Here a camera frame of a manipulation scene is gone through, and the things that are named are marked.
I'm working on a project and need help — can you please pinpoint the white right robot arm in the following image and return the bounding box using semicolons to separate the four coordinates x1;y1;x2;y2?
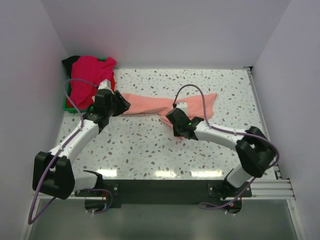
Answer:
166;107;279;199

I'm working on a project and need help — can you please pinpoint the black t-shirt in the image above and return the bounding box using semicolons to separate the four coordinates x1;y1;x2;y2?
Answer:
61;55;80;78

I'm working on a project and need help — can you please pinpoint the green plastic bin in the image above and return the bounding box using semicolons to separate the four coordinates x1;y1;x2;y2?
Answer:
61;57;107;114

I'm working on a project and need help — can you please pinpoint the aluminium frame rail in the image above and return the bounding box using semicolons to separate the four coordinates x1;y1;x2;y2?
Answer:
31;177;297;201

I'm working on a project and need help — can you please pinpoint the magenta t-shirt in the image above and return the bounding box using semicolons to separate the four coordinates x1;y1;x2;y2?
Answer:
70;56;117;110

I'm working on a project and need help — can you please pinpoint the red t-shirt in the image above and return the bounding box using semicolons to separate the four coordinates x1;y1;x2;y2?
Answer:
109;75;116;92

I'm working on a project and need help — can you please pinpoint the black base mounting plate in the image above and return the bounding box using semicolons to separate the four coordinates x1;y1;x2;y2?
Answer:
75;179;253;214

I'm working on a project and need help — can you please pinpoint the salmon pink t-shirt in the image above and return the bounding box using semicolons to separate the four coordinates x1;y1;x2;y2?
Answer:
122;93;218;127

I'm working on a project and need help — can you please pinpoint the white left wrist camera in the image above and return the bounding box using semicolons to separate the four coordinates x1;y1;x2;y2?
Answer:
97;79;112;91

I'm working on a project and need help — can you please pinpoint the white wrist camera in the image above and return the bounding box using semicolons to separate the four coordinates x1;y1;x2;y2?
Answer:
97;79;112;91
176;102;188;115

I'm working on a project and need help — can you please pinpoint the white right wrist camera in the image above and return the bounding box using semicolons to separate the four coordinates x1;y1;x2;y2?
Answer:
176;102;188;115

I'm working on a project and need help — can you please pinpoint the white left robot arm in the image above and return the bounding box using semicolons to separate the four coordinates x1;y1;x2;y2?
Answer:
32;88;131;200

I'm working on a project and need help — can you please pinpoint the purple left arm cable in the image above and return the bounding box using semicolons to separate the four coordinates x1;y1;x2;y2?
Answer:
28;78;116;225

